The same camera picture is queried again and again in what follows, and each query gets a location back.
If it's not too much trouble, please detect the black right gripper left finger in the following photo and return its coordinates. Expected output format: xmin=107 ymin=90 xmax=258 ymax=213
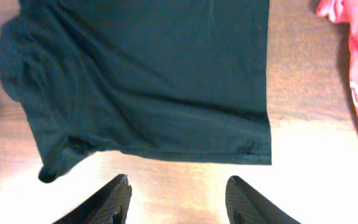
xmin=53 ymin=174 xmax=132 ymax=224

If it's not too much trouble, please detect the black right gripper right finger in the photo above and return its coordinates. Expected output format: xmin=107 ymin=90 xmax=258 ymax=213
xmin=225 ymin=175 xmax=300 ymax=224

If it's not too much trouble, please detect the black polo shirt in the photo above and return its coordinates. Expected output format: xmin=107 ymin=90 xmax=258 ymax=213
xmin=0 ymin=0 xmax=272 ymax=183

